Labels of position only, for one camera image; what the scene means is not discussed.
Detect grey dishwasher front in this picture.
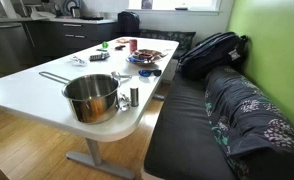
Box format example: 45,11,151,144
0,22,35,80

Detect steel pepper shaker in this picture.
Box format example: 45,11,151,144
129,87,140,108

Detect tall black bag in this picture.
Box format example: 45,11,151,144
117,10,142,39

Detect black backpack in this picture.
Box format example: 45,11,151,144
177,31,249,81

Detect white window frame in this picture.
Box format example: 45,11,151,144
126,0,223,16

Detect dark floral cushion under window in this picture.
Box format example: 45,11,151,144
139,28,197,52

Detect dark bench seat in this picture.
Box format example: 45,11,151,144
143,70,241,180

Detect red soda can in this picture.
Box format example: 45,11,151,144
129,38,139,54

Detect blue lens sunglasses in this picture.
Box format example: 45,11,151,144
138,68,163,79

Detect small red cup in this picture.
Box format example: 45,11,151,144
136,53,151,62

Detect dark grey kitchen cabinet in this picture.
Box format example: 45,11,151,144
22,18,120,65

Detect clear plastic bag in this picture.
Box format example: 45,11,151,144
69,55,88,67

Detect stainless steel saucepan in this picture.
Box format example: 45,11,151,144
38,70,121,125

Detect grey desk calculator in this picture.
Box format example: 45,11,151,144
89,51,111,62

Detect brown snack packet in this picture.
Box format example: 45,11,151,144
115,37,131,45

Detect grey table leg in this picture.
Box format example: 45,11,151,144
65,137,136,180

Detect small chrome kitchen tool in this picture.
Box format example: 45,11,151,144
117,93,132,112

